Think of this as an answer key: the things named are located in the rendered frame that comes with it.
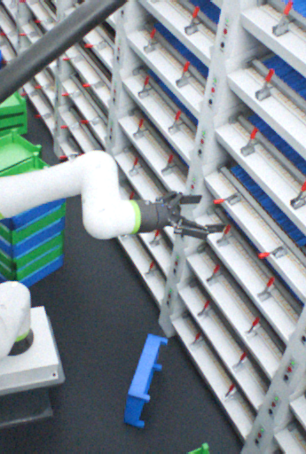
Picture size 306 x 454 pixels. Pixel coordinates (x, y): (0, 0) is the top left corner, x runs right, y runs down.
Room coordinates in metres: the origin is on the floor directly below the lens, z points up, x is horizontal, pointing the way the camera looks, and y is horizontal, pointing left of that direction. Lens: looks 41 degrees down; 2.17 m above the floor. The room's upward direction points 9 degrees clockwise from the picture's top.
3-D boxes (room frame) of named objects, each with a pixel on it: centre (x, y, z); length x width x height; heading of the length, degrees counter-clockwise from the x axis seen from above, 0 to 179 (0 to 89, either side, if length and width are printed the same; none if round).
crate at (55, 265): (2.04, 0.57, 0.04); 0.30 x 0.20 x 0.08; 145
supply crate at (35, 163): (2.04, 0.57, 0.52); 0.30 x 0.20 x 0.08; 145
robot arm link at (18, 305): (1.33, 0.43, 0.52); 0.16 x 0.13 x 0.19; 174
